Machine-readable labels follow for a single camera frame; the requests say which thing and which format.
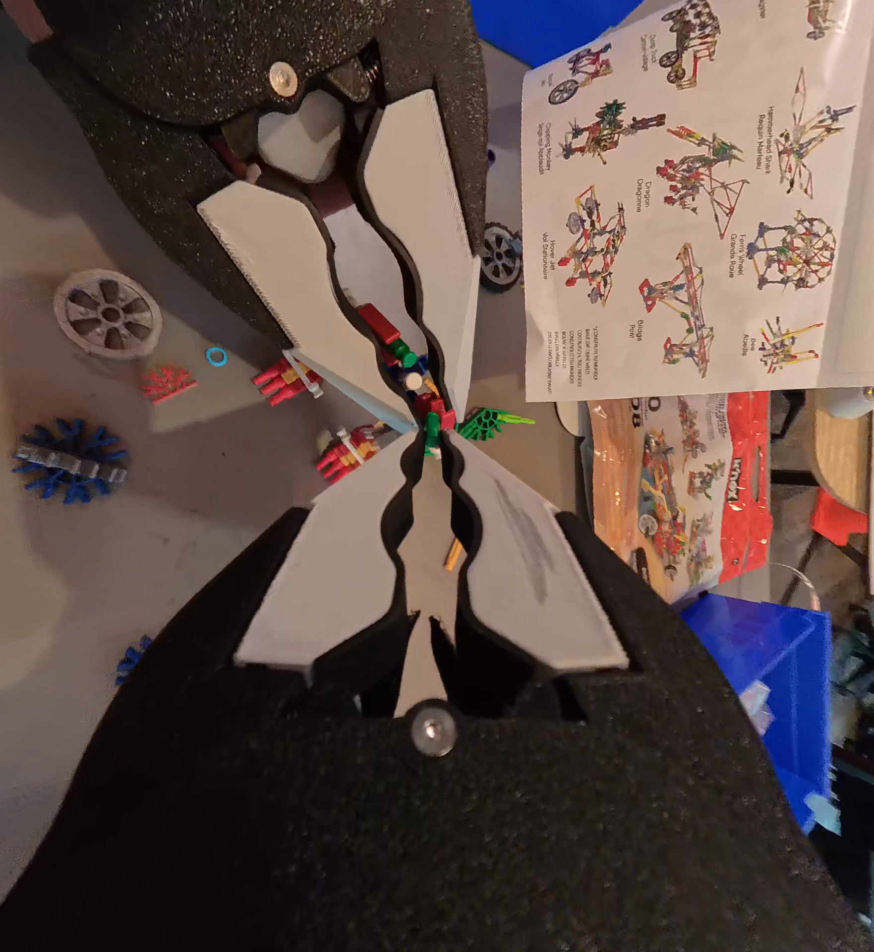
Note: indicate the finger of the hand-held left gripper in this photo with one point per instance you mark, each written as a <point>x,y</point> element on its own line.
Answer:
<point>288,275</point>
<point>429,208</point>

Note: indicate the multicolour construction toy model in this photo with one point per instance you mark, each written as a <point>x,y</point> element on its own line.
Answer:
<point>377,325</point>

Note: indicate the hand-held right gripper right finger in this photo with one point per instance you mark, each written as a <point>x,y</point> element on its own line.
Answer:
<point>541,595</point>

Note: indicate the blue snowflake connector with grey piece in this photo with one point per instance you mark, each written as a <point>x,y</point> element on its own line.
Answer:
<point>65,462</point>

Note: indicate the red half snowflake connector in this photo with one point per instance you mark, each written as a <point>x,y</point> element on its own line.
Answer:
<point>167,384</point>

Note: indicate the clear plastic bag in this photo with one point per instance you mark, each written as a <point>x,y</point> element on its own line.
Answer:
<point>756,703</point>

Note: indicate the long yellow rod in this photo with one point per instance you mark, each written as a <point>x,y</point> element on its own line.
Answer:
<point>452,554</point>

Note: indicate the bundle of red yellow rods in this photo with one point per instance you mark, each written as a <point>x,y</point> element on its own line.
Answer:
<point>344,457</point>

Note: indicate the open toy instruction booklet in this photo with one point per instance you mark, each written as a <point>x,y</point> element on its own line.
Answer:
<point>704,223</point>

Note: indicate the green plastic peg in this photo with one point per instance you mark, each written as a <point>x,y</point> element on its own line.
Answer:
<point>405,358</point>
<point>432,430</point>

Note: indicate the plain blue plastic bin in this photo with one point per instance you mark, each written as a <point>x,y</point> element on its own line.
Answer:
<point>779,647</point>

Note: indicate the round wooden stool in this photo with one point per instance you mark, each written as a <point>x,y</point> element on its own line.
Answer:
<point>838,461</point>

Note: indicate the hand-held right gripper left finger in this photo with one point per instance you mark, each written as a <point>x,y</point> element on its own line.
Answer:
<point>325,587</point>

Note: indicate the white booklet stand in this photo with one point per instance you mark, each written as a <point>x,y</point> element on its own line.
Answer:
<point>567,418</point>

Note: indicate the orange toy packaging bag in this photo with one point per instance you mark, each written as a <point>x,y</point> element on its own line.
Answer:
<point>704,483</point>

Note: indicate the red plastic object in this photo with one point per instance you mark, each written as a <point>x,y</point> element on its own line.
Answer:
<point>838,517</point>

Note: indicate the black toy wheel grey hub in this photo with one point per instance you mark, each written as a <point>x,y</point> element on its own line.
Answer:
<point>498,256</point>

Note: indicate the grey spoked wheel hub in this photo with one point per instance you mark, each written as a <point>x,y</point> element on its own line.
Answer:
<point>61,316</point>

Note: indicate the blue plastic bin with tag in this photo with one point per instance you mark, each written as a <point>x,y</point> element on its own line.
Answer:
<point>541,18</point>

